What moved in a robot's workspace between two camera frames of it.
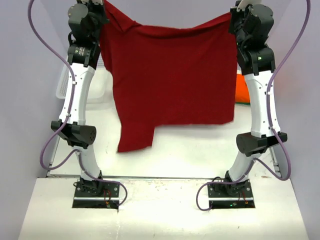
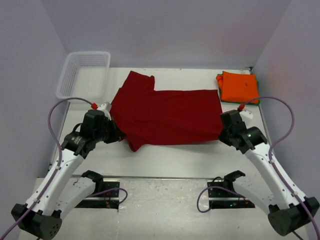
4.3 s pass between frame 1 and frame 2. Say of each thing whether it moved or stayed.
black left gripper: moved
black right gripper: moved
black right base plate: stayed
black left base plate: stayed
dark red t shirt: moved
